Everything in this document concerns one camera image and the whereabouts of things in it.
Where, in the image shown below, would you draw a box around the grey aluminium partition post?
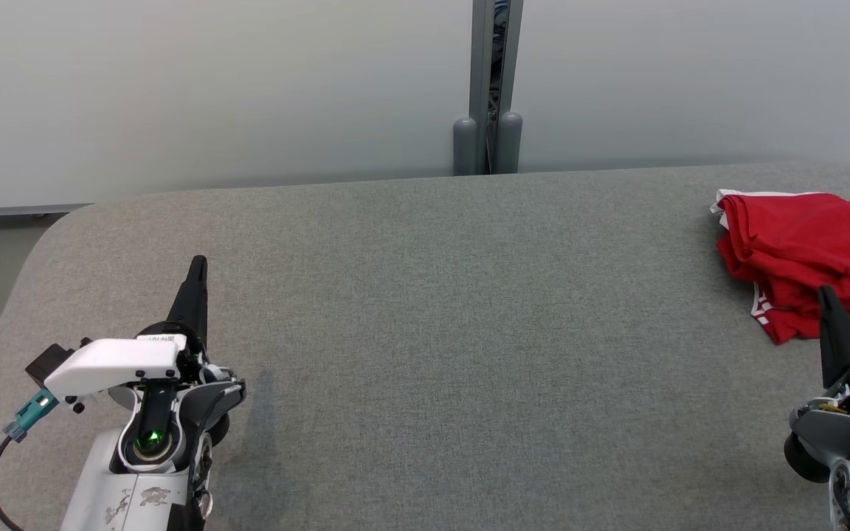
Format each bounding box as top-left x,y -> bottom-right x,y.
469,0 -> 524,176

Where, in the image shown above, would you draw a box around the red white basketball shorts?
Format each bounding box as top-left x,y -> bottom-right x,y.
711,190 -> 850,292

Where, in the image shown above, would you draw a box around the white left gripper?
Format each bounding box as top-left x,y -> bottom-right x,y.
44,254 -> 210,403

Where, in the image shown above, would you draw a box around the grey rounded post foot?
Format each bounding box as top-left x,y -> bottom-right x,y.
453,117 -> 479,176
497,112 -> 523,174

